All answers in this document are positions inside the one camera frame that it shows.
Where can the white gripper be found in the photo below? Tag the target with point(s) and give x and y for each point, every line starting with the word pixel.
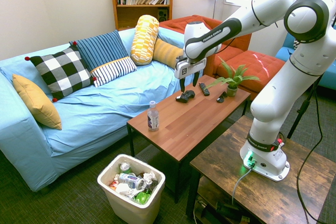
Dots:
pixel 190 68

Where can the clear plastic bottle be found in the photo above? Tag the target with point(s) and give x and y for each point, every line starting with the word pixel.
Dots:
pixel 153 119

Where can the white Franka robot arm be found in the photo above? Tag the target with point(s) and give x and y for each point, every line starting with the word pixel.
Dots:
pixel 275 103

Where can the white plastic trash bin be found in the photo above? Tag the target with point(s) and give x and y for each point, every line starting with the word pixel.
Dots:
pixel 126 208

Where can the black game controller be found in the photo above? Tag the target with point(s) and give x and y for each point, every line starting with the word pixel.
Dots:
pixel 186 96

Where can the black remote control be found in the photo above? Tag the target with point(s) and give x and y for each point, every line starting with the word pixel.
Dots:
pixel 204 89

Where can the small black sunglasses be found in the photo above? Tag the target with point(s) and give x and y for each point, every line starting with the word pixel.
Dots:
pixel 221 97

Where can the orange striped pillow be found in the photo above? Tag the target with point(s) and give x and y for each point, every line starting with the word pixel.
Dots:
pixel 166 52

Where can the reddish wood coffee table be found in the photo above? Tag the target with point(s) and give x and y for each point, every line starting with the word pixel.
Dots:
pixel 189 121

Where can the potted green fern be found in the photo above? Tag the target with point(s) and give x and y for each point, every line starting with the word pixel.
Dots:
pixel 232 90

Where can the orange armchair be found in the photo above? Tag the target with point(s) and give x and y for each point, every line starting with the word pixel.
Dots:
pixel 173 23

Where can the yellow patterned bolster pillow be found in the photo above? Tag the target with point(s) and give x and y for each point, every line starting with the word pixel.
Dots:
pixel 144 40

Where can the orange ottoman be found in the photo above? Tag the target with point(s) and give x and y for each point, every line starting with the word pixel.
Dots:
pixel 257 64

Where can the small black speaker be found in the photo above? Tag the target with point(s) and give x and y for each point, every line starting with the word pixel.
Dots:
pixel 162 14

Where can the white navy striped pillow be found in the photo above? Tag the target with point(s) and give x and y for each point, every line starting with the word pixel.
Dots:
pixel 115 70

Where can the dark floor vent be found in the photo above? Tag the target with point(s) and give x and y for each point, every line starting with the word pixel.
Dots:
pixel 148 153

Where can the wooden bookshelf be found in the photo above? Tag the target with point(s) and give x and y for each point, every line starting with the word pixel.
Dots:
pixel 141 15

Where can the rustic dark wood table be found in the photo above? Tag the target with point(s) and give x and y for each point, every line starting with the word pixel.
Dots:
pixel 223 161

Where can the blue striped pillow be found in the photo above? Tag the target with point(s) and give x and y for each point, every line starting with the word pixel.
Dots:
pixel 101 48

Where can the light blue sofa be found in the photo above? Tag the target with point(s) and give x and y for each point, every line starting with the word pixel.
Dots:
pixel 92 113

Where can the crumpled white paper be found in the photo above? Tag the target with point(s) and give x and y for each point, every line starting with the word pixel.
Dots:
pixel 149 177

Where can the green drink can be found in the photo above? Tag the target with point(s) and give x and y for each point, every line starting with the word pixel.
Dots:
pixel 125 167

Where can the black white chevron pillow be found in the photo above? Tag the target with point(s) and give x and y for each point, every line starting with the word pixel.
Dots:
pixel 296 43

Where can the crushed white blue can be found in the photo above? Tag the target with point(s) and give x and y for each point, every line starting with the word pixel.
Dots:
pixel 131 180

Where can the crumpled white tissue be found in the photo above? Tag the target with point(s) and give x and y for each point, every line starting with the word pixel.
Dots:
pixel 124 188

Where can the green plastic wrapper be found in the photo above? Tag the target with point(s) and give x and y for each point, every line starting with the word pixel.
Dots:
pixel 142 197

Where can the red snack wrapper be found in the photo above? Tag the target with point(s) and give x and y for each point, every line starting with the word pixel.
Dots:
pixel 113 183

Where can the black white checkered pillow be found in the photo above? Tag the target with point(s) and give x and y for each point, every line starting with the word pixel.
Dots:
pixel 63 72

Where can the black power equipment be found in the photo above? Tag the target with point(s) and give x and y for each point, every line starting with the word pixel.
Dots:
pixel 223 209

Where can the blue bench sofa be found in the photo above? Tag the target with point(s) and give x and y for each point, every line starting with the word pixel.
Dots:
pixel 328 77

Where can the mustard yellow pillow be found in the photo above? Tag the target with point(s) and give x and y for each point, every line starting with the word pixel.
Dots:
pixel 36 103

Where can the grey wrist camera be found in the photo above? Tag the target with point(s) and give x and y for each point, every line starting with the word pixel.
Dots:
pixel 181 58

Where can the black camera stand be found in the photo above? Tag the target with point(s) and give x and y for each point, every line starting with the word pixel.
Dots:
pixel 302 108

